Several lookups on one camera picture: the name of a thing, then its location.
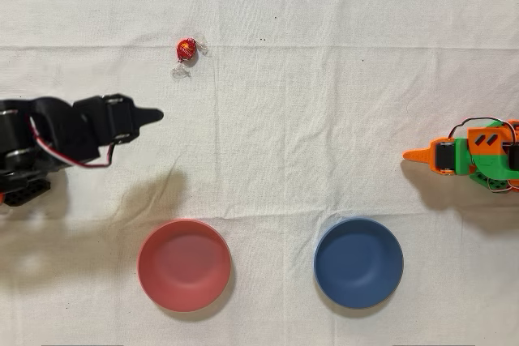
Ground blue bowl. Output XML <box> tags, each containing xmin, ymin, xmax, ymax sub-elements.
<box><xmin>312</xmin><ymin>216</ymin><xmax>405</xmax><ymax>310</ymax></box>

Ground red bowl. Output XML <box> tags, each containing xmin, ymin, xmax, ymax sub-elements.
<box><xmin>136</xmin><ymin>218</ymin><xmax>233</xmax><ymax>314</ymax></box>

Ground white tablecloth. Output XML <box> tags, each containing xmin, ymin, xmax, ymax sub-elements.
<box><xmin>0</xmin><ymin>0</ymin><xmax>519</xmax><ymax>346</ymax></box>

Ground red candy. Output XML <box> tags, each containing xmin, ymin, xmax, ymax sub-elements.
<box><xmin>170</xmin><ymin>36</ymin><xmax>210</xmax><ymax>79</ymax></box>

